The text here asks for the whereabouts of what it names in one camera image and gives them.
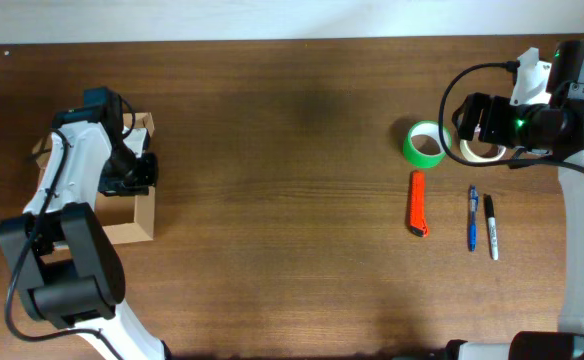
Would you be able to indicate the black and white marker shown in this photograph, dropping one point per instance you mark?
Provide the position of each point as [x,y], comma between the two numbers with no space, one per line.
[491,225]

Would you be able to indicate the brown cardboard box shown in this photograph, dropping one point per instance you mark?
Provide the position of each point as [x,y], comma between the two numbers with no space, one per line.
[125,219]

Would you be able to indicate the blue pen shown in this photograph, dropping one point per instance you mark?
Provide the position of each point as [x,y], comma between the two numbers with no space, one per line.
[473,208]

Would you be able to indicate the cream masking tape roll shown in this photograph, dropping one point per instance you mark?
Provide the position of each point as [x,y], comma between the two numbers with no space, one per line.
[474,151]

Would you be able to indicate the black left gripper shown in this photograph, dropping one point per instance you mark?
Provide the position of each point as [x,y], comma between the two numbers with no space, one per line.
[139,186]

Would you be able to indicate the green tape roll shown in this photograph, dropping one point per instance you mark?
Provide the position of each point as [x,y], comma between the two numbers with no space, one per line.
[423,145]

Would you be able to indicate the orange utility knife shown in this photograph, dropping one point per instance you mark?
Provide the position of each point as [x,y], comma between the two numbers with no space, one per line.
[417,223]

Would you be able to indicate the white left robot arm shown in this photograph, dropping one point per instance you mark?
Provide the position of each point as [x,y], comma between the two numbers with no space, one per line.
[66,276]

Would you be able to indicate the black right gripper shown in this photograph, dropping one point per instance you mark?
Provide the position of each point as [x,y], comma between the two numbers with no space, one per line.
[495,108]

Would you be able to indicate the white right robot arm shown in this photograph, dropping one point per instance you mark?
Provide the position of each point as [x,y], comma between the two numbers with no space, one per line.
[543,122]

